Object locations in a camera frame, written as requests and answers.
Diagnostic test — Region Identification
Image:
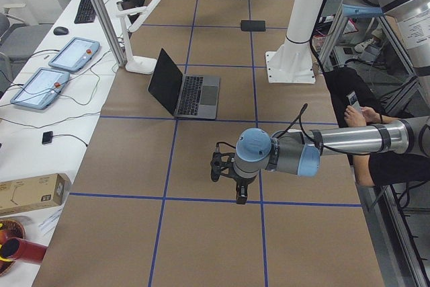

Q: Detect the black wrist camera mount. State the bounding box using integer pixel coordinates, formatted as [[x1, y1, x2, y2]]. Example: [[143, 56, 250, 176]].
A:
[[210, 141, 235, 182]]

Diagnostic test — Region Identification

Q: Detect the phone in hands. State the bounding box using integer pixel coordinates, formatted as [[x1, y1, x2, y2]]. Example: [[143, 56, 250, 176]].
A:
[[347, 91, 362, 114]]

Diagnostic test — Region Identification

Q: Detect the blue teach pendant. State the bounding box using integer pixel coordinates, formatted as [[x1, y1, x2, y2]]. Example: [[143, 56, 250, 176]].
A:
[[48, 37, 100, 73], [10, 68, 70, 110]]

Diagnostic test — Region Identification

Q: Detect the black computer mouse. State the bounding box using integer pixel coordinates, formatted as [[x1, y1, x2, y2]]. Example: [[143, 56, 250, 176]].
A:
[[53, 26, 69, 36]]

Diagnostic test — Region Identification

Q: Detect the white desk lamp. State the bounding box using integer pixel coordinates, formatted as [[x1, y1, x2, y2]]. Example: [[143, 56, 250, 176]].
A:
[[116, 0, 161, 75]]

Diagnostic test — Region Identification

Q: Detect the lower blue teach pendant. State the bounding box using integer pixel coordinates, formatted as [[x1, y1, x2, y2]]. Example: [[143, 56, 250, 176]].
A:
[[10, 68, 70, 110]]

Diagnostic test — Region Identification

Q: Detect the aluminium frame post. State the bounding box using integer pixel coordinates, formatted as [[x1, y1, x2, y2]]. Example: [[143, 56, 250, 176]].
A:
[[91, 0, 126, 67]]

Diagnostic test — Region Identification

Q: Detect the black keyboard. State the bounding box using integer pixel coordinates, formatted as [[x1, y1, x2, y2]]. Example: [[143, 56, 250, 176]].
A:
[[74, 0, 96, 24]]

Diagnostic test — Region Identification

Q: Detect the upper blue teach pendant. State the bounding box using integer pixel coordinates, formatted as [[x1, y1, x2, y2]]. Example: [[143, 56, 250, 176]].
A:
[[48, 37, 100, 73]]

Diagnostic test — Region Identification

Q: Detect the small black device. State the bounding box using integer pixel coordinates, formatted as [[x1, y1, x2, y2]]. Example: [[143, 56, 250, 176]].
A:
[[42, 131, 54, 145]]

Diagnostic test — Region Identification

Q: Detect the black mouse pad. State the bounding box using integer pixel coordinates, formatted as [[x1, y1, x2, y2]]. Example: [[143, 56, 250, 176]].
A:
[[240, 20, 266, 32]]

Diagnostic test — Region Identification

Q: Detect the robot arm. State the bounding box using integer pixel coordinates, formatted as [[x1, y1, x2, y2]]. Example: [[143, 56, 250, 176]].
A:
[[228, 0, 429, 204]]

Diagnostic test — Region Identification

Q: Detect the wicker basket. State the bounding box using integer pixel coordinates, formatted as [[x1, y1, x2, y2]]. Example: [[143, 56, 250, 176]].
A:
[[1, 219, 26, 276]]

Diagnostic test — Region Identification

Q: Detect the seated person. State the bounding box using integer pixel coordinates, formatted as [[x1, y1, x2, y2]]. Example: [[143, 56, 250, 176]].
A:
[[324, 67, 429, 186]]

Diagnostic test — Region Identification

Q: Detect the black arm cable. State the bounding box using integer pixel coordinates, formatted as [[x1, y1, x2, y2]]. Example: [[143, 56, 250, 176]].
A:
[[282, 103, 357, 155]]

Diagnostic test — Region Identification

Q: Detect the red cylinder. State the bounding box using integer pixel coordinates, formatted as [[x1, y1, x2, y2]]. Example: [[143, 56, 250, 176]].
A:
[[1, 237, 47, 264]]

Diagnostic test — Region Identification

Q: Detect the cardboard box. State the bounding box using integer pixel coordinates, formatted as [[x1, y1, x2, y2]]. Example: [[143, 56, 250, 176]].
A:
[[1, 173, 71, 216]]

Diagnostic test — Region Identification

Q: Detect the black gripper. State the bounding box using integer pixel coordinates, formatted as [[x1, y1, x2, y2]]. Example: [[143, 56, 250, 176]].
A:
[[235, 176, 255, 204]]

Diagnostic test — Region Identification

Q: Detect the grey laptop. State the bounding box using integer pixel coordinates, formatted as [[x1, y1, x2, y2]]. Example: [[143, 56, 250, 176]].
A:
[[148, 49, 220, 120]]

